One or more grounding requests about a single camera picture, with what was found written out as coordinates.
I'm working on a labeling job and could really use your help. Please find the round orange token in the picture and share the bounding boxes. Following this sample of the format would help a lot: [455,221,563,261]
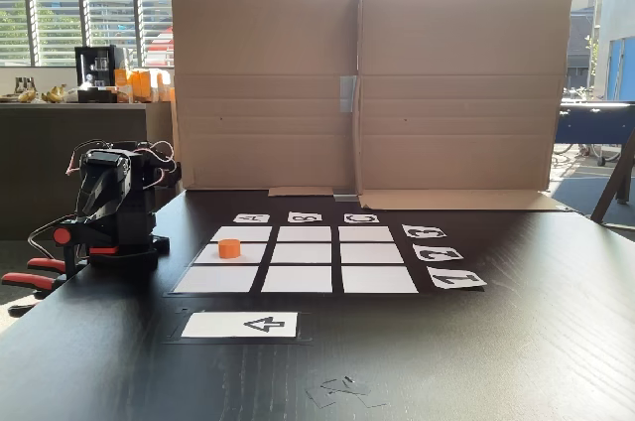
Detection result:
[217,238,242,260]

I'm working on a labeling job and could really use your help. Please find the white nine-square grid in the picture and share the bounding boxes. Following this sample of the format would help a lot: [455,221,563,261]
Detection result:
[173,225,421,295]

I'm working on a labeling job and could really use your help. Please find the red black clamp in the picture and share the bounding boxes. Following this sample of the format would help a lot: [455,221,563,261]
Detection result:
[0,271,57,318]
[28,222,121,279]

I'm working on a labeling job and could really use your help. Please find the dark counter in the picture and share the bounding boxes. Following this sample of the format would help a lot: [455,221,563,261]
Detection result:
[0,101,175,241]

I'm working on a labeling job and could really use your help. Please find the orange cartons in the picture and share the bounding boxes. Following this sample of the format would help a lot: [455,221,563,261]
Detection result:
[113,68,175,103]

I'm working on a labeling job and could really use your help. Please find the black coffee machine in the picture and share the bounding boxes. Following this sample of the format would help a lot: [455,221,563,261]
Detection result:
[73,45,126,103]

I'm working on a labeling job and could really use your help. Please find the white arrow paper sheet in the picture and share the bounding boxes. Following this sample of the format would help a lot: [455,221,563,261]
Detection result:
[181,311,299,340]

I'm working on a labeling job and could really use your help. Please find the paper sheet number 3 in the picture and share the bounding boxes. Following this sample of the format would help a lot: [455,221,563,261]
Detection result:
[401,224,447,239]

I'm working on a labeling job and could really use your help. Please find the paper sheet number 2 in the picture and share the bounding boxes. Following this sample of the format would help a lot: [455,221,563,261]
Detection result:
[412,243,465,262]

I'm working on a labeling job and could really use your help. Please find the brown cardboard box screen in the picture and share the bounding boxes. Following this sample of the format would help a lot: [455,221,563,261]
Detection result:
[171,0,574,212]

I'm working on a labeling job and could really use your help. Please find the paper sheet number 1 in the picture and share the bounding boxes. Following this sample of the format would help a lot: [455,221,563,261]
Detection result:
[426,265,488,290]

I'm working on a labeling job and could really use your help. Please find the wooden stand leg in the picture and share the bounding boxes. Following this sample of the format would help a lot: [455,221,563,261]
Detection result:
[589,128,635,224]

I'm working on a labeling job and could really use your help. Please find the grey base cable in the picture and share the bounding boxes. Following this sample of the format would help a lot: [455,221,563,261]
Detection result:
[27,214,83,256]

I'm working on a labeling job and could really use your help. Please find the grey tape on cardboard wall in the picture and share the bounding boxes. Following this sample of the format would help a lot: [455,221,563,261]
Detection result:
[339,74,358,114]

